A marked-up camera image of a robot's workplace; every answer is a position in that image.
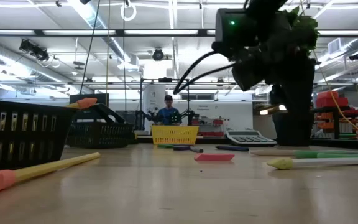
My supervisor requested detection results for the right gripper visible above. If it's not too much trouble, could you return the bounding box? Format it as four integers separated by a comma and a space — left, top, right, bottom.
211, 34, 316, 126

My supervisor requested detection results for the green and tan pen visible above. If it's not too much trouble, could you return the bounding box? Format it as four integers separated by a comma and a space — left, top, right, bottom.
249, 149, 358, 159

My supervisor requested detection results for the white pencil with yellow cap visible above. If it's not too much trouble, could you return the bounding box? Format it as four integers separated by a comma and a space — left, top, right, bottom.
266, 156, 358, 171

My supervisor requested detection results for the dark blue pen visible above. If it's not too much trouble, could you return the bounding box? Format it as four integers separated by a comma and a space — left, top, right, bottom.
214, 145, 250, 153

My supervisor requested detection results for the yellow pencil with eraser cap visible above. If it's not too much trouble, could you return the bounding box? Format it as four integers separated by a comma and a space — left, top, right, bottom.
65, 97, 99, 111
0, 151, 102, 198

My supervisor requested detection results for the shelf with red bins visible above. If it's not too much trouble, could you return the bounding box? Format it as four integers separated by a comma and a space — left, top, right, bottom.
309, 90, 358, 139

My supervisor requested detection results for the potted green plant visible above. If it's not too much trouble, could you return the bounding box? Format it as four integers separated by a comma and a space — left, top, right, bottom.
271, 6, 321, 148

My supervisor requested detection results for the grey desk calculator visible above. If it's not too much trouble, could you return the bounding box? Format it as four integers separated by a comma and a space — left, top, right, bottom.
225, 129, 278, 147

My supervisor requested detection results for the pink eraser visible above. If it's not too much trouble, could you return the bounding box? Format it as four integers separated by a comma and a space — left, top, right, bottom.
193, 152, 236, 162

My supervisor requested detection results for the background robot rig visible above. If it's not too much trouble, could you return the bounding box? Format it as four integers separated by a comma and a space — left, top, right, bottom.
139, 77, 201, 131

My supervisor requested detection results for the yellow plastic bin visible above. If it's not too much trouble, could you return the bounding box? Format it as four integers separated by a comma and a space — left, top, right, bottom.
150, 124, 200, 146

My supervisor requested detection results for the person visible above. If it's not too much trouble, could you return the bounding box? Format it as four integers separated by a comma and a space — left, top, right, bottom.
155, 94, 181, 126

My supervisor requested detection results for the black plastic bin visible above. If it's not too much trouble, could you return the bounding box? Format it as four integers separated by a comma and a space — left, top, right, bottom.
0, 98, 80, 174
66, 121, 134, 149

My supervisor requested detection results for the black ceiling device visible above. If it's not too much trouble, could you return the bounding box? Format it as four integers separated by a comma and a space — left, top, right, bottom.
18, 38, 50, 62

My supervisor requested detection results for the yellow hanging cable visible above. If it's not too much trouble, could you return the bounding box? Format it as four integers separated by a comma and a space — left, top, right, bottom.
311, 49, 358, 141

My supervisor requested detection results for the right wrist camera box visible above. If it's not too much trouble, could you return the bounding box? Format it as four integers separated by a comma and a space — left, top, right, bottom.
214, 8, 258, 48

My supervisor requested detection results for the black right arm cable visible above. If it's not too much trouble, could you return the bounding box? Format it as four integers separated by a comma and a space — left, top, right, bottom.
172, 50, 236, 96

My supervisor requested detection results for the round black ceiling camera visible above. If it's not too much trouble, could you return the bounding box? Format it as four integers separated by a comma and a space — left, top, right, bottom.
152, 47, 165, 62

